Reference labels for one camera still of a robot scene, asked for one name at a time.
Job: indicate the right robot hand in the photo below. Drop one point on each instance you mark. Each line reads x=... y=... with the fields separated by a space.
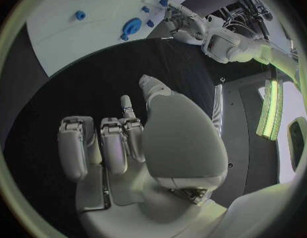
x=183 y=138

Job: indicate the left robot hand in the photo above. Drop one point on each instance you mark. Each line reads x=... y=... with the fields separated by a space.
x=190 y=23

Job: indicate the blue plug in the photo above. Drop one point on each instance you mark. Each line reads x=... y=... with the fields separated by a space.
x=164 y=1

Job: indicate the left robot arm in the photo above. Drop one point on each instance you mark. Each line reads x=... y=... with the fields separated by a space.
x=233 y=51

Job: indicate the white task board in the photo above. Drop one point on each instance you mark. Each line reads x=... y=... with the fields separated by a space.
x=69 y=39

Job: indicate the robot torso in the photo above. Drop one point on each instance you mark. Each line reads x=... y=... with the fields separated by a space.
x=242 y=142

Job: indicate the glowing light bar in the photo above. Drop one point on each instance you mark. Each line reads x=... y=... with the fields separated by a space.
x=270 y=111

